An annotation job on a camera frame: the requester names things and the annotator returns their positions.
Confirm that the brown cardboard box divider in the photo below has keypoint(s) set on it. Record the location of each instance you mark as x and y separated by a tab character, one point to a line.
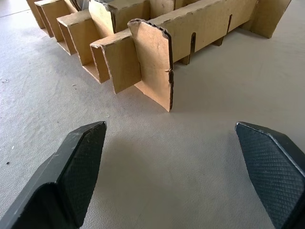
155	59

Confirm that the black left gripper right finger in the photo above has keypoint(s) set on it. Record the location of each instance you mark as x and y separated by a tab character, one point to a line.
274	167

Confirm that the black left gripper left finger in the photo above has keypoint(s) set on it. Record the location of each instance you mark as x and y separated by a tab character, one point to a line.
71	171

